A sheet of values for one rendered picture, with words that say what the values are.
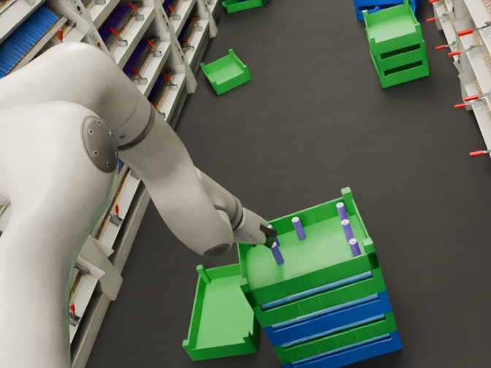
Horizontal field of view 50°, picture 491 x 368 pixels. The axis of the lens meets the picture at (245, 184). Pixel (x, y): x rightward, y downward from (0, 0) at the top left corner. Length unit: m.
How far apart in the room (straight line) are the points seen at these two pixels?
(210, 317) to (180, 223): 0.86
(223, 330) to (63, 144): 1.19
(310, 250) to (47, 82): 0.80
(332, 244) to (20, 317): 0.86
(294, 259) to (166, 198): 0.51
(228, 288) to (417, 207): 0.66
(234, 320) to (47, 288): 1.13
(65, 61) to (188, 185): 0.28
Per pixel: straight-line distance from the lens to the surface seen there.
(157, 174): 0.80
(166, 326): 1.74
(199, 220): 0.83
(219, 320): 1.65
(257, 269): 1.27
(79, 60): 0.66
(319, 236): 1.29
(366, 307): 1.28
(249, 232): 1.03
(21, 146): 0.52
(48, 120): 0.52
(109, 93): 0.67
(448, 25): 2.49
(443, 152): 1.96
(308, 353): 1.37
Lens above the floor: 1.22
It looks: 36 degrees down
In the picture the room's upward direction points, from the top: 24 degrees counter-clockwise
